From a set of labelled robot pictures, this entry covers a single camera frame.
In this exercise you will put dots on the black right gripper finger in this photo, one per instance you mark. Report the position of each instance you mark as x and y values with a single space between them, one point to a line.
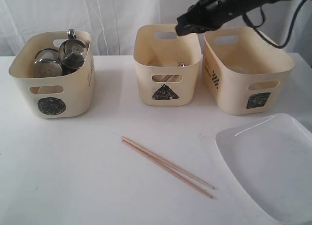
187 24

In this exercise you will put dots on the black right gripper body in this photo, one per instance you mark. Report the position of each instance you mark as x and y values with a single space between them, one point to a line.
210 15

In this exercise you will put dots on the stainless steel mug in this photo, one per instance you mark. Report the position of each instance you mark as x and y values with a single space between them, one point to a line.
72 53

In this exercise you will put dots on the steel cup with folding handle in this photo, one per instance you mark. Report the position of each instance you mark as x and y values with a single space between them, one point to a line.
47 63

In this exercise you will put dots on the stainless steel fork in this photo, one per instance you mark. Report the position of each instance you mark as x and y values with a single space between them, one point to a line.
182 64

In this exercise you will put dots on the stainless steel knife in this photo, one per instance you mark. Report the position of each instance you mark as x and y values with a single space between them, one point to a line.
167 78

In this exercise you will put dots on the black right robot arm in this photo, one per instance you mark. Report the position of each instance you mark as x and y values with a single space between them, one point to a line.
210 15

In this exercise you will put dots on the cream bin with triangle mark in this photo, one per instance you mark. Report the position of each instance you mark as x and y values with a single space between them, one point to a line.
157 51

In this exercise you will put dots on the cream bin with square mark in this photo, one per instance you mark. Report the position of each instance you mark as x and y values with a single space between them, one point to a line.
243 73

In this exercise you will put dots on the cream bin with circle mark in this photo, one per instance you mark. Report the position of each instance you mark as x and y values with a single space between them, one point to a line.
70 95

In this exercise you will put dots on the white square plate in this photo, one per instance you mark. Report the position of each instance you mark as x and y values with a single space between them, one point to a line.
271 159

